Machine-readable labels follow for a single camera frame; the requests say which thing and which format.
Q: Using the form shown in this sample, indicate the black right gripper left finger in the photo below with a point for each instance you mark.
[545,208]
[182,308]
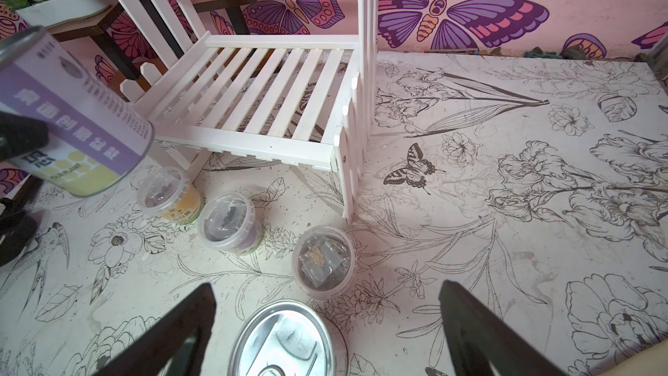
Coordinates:
[177,343]

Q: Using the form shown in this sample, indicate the white slatted wooden shelf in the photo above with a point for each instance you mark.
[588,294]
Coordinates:
[300,99]

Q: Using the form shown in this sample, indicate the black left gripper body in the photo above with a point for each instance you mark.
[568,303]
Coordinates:
[17,225]

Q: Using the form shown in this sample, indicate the red seed jar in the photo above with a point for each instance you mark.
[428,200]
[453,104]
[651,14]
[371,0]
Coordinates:
[324,261]

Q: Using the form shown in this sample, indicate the brown wooden stepped stand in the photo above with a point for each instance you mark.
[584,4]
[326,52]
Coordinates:
[121,41]

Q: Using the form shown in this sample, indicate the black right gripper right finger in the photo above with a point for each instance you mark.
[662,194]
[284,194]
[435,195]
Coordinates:
[480,343]

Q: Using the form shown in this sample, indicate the yellow seed jar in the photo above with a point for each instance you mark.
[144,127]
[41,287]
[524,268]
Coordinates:
[169,194]

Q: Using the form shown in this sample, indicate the green watermelon can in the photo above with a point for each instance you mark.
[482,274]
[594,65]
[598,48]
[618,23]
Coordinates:
[284,338]

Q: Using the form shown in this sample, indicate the purple label tin can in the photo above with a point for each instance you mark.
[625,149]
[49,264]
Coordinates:
[96,138]

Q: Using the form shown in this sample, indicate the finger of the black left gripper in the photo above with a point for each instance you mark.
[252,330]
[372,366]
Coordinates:
[21,135]

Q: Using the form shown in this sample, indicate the dark seed jar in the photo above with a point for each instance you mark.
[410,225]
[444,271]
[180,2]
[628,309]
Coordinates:
[229,223]

